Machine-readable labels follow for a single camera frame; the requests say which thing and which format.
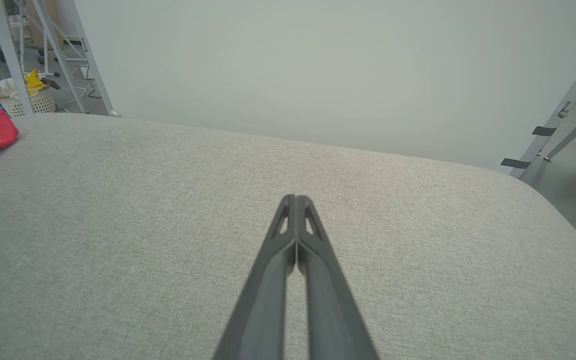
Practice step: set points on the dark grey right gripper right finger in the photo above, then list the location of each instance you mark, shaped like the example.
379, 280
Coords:
330, 310

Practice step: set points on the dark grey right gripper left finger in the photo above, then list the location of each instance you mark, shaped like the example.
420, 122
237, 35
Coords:
263, 300

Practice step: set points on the grey fabric sofa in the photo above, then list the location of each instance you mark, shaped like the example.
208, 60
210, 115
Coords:
168, 225

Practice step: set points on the black tape strip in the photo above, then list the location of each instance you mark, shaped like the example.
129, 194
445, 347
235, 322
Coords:
515, 163
544, 131

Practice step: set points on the white perforated laundry basket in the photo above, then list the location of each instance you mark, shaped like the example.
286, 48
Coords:
43, 102

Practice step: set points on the yellow cloth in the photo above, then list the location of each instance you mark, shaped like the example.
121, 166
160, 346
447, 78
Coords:
34, 80

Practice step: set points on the grey partition post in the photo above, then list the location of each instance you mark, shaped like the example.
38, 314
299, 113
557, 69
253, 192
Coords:
90, 60

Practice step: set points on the grey metal support frame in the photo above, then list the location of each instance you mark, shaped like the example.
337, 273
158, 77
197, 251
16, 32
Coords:
568, 107
10, 60

